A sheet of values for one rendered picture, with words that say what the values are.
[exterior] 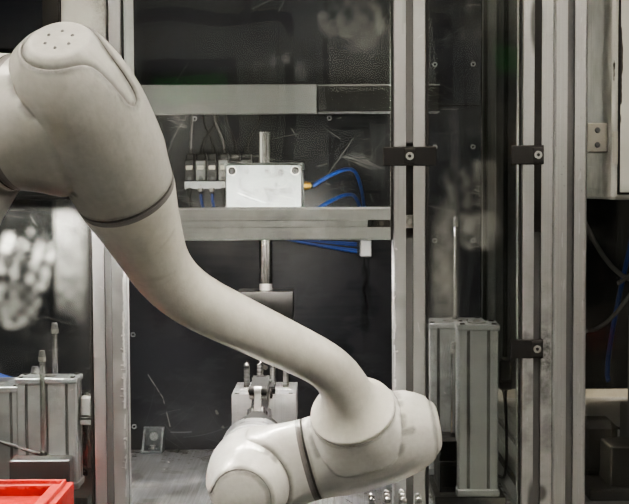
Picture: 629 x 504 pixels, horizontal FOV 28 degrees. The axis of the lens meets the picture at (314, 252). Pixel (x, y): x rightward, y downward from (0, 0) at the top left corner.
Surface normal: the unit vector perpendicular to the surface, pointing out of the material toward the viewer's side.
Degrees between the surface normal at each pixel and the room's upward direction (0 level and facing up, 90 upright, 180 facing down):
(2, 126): 101
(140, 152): 107
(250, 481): 83
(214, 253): 90
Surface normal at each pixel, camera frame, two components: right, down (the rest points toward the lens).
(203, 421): -0.01, 0.05
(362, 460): 0.07, 0.56
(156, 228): 0.57, 0.61
